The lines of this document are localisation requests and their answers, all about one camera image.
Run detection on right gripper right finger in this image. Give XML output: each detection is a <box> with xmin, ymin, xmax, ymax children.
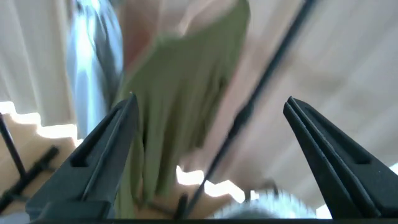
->
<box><xmin>282</xmin><ymin>95</ymin><xmax>398</xmax><ymax>218</ymax></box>

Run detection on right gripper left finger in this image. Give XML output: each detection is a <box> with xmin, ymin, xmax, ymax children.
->
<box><xmin>24</xmin><ymin>92</ymin><xmax>140</xmax><ymax>220</ymax></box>

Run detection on pale grey shorts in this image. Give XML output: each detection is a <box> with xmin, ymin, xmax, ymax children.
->
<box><xmin>65</xmin><ymin>0</ymin><xmax>125</xmax><ymax>139</ymax></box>

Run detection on green garment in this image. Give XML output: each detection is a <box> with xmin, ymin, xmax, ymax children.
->
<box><xmin>113</xmin><ymin>0</ymin><xmax>251</xmax><ymax>220</ymax></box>

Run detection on white laundry basket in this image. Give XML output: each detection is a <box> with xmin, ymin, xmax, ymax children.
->
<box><xmin>213</xmin><ymin>179</ymin><xmax>318</xmax><ymax>220</ymax></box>

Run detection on black clothes rack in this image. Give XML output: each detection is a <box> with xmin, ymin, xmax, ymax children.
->
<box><xmin>0</xmin><ymin>0</ymin><xmax>318</xmax><ymax>220</ymax></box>

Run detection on beige curtain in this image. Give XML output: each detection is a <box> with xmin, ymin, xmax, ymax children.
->
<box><xmin>0</xmin><ymin>0</ymin><xmax>398</xmax><ymax>209</ymax></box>

